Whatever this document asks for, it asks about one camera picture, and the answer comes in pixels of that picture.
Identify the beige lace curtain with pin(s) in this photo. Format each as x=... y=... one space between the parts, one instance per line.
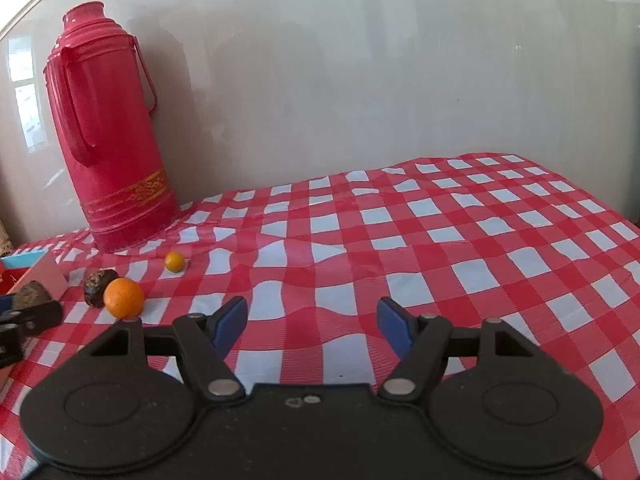
x=4 y=240

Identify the red checkered tablecloth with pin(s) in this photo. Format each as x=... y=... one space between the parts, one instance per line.
x=450 y=240

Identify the red thermos flask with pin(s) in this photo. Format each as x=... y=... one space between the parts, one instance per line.
x=110 y=135

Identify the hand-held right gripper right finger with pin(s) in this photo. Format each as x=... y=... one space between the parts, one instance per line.
x=396 y=329

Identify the dark wrinkled passion fruit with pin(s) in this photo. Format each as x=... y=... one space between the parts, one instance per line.
x=97 y=286

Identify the large orange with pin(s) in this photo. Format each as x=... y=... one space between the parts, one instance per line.
x=123 y=298

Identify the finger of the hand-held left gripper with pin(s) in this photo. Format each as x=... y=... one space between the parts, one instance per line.
x=40 y=317
x=6 y=303

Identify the colourful cardboard box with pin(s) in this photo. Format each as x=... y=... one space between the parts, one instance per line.
x=47 y=277

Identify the small mandarin orange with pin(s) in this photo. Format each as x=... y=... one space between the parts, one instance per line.
x=174 y=261

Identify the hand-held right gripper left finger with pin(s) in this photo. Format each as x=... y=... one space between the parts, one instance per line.
x=229 y=324

